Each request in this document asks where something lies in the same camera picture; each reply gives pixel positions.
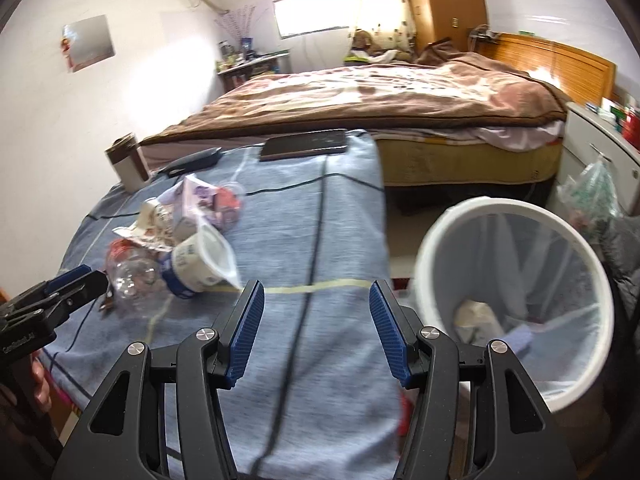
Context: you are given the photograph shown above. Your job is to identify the patterned paper wrapper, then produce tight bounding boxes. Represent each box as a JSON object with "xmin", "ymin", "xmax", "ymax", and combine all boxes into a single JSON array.
[{"xmin": 112, "ymin": 197, "xmax": 181, "ymax": 254}]

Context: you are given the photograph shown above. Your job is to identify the decorative branches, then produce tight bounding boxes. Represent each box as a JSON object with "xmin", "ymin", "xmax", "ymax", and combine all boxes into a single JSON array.
[{"xmin": 215, "ymin": 4, "xmax": 262, "ymax": 43}]

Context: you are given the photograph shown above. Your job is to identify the blue plaid blanket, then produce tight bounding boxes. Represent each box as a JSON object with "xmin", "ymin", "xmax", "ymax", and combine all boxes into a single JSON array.
[{"xmin": 37, "ymin": 130, "xmax": 417, "ymax": 480}]

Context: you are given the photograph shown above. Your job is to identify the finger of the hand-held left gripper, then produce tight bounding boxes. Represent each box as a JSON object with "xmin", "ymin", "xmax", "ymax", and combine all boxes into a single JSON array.
[
  {"xmin": 42, "ymin": 264, "xmax": 94, "ymax": 297},
  {"xmin": 50, "ymin": 270, "xmax": 110, "ymax": 332}
]

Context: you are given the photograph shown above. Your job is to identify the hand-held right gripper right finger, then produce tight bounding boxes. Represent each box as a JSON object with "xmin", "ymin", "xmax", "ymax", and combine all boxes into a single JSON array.
[{"xmin": 368, "ymin": 280, "xmax": 581, "ymax": 480}]

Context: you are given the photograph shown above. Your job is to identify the white plastic bin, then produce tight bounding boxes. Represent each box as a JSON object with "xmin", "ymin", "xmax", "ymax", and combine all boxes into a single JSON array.
[{"xmin": 412, "ymin": 196, "xmax": 615, "ymax": 411}]

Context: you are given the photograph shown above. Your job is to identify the brown teddy bear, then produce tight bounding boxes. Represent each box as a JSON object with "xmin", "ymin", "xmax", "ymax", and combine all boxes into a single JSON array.
[{"xmin": 350, "ymin": 30, "xmax": 387, "ymax": 59}]

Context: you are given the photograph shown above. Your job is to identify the dark jacket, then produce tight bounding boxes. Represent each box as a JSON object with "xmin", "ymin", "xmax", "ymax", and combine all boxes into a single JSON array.
[{"xmin": 600, "ymin": 217, "xmax": 640, "ymax": 411}]

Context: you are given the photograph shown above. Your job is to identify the white nightstand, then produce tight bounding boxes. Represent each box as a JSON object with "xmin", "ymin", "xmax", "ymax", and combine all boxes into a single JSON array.
[{"xmin": 555, "ymin": 102, "xmax": 640, "ymax": 216}]

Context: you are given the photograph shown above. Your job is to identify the power strip with plugs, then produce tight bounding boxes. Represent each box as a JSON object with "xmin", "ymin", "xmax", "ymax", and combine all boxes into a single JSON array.
[{"xmin": 471, "ymin": 24, "xmax": 502, "ymax": 45}]

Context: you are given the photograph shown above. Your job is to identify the crumpled white paper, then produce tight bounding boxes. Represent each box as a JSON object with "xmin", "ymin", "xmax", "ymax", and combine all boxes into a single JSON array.
[{"xmin": 452, "ymin": 300, "xmax": 503, "ymax": 346}]

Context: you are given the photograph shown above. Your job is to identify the brown bed blanket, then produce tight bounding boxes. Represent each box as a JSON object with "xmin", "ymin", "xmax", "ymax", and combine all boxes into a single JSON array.
[{"xmin": 140, "ymin": 40, "xmax": 572, "ymax": 148}]

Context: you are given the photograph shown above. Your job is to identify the black glasses case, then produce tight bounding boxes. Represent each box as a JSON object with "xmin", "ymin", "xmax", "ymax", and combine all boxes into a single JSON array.
[{"xmin": 162, "ymin": 146, "xmax": 223, "ymax": 177}]

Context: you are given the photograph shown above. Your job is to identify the small desk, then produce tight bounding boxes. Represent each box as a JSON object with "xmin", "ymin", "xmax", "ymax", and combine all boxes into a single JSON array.
[{"xmin": 216, "ymin": 51, "xmax": 291, "ymax": 93}]

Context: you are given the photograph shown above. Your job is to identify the white and brown box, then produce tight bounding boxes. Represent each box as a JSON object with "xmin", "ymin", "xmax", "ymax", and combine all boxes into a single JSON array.
[{"xmin": 104, "ymin": 132, "xmax": 152, "ymax": 195}]

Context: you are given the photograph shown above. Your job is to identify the clear plastic bottle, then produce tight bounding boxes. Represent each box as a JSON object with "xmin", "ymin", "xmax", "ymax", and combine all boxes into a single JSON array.
[{"xmin": 105, "ymin": 239, "xmax": 169, "ymax": 318}]

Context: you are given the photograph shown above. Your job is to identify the red can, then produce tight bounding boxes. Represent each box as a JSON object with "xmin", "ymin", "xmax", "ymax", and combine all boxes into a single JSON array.
[{"xmin": 621, "ymin": 110, "xmax": 640, "ymax": 145}]

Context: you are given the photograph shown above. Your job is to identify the white yogurt cup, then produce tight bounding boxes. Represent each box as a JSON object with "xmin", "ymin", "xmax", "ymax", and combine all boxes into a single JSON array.
[{"xmin": 169, "ymin": 224, "xmax": 242, "ymax": 301}]

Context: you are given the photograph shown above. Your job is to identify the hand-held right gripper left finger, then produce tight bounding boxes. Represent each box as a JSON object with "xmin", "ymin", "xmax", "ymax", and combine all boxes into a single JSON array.
[{"xmin": 52, "ymin": 280, "xmax": 266, "ymax": 480}]

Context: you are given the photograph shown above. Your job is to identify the translucent bin liner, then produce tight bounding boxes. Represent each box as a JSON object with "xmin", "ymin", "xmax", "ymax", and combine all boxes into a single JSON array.
[{"xmin": 434, "ymin": 210, "xmax": 601, "ymax": 396}]

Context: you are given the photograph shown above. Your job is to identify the silver wall poster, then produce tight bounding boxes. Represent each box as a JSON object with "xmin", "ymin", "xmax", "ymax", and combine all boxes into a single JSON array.
[{"xmin": 62, "ymin": 15, "xmax": 116, "ymax": 73}]

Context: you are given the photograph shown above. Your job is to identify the yellow bed mattress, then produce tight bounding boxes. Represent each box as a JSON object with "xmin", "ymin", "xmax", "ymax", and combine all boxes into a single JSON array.
[{"xmin": 372, "ymin": 130, "xmax": 566, "ymax": 188}]

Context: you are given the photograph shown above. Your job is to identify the dark smartphone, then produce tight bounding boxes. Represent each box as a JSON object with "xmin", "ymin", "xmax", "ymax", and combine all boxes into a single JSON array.
[{"xmin": 258, "ymin": 128, "xmax": 349, "ymax": 162}]

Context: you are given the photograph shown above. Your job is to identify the wooden headboard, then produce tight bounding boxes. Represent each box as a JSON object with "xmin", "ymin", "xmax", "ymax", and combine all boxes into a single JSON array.
[{"xmin": 479, "ymin": 32, "xmax": 617, "ymax": 107}]

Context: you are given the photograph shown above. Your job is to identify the pink bed sheet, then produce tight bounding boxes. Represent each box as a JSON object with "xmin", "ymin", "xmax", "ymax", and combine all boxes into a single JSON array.
[{"xmin": 440, "ymin": 120, "xmax": 567, "ymax": 153}]

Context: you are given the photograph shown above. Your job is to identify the green and white boxes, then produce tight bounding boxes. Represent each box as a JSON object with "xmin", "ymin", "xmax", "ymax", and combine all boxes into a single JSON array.
[{"xmin": 599, "ymin": 96, "xmax": 632, "ymax": 127}]

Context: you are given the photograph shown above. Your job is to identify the person's left hand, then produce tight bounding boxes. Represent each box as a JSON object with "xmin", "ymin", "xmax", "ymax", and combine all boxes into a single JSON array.
[{"xmin": 31, "ymin": 356, "xmax": 52, "ymax": 410}]

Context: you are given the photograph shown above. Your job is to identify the spotted curtain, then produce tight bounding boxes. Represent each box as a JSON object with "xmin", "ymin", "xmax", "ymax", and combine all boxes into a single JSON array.
[{"xmin": 352, "ymin": 0, "xmax": 418, "ymax": 53}]

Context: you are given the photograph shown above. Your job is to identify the purple milk carton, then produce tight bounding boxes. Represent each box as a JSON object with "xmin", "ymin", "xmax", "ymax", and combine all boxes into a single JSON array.
[{"xmin": 172, "ymin": 174, "xmax": 222, "ymax": 241}]

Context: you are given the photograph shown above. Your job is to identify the window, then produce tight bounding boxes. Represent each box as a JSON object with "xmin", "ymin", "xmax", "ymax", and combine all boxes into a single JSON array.
[{"xmin": 273, "ymin": 0, "xmax": 361, "ymax": 40}]

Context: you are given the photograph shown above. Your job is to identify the desk clutter of bottles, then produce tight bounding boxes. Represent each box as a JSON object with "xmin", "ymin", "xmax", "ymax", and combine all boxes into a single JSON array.
[{"xmin": 217, "ymin": 36, "xmax": 288, "ymax": 68}]

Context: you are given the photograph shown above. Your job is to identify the wooden wardrobe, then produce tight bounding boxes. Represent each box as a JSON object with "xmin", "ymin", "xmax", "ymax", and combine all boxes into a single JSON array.
[{"xmin": 402, "ymin": 0, "xmax": 488, "ymax": 52}]

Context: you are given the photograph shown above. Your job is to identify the green printed plastic bag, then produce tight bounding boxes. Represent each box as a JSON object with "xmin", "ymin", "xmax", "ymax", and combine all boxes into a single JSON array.
[{"xmin": 557, "ymin": 157, "xmax": 623, "ymax": 246}]

